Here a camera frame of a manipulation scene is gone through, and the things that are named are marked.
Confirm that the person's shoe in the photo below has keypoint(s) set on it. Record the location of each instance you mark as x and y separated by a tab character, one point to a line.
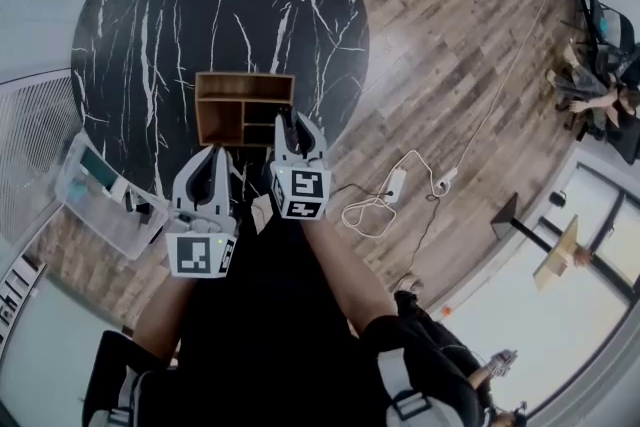
261	212

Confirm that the white window blind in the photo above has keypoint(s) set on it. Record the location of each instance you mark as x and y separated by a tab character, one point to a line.
35	140

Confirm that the small black wall device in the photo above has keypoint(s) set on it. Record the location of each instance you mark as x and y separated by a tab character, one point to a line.
558	198

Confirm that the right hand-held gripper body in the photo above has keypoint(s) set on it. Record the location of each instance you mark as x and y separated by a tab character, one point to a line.
302	190

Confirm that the white low cabinet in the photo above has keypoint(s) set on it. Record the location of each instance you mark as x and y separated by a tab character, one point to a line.
15	295

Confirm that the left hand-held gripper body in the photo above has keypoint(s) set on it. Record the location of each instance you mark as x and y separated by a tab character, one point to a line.
192	255

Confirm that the black folding chair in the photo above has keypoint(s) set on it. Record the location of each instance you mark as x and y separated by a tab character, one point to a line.
620	22

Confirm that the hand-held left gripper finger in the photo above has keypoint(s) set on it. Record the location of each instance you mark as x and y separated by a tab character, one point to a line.
224	195
180	190

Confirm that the wooden board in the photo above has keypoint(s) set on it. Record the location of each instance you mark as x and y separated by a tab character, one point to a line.
555	265

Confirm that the white power socket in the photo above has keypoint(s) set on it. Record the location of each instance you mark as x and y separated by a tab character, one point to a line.
445	180

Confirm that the person's right forearm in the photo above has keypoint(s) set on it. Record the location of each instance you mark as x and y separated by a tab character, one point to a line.
350	275

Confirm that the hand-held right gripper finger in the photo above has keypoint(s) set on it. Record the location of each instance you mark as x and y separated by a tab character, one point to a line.
316	147
281	145

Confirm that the wooden compartment tray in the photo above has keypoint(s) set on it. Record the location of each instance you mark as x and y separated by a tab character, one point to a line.
220	125

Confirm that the clear plastic bin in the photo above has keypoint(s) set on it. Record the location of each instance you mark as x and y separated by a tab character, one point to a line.
100	215

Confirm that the white tablet device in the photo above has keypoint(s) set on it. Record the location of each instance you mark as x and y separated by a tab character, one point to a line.
100	167

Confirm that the black floor stand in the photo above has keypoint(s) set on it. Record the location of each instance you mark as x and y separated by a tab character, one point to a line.
505	217

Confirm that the person's left forearm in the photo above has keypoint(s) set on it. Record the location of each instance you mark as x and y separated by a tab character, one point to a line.
165	315

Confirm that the small black object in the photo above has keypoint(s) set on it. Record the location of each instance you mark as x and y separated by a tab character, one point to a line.
292	132

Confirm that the black marble round table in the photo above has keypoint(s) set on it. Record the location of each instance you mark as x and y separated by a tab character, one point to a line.
225	15

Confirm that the person's black clothing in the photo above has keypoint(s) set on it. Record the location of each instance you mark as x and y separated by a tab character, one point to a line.
260	315

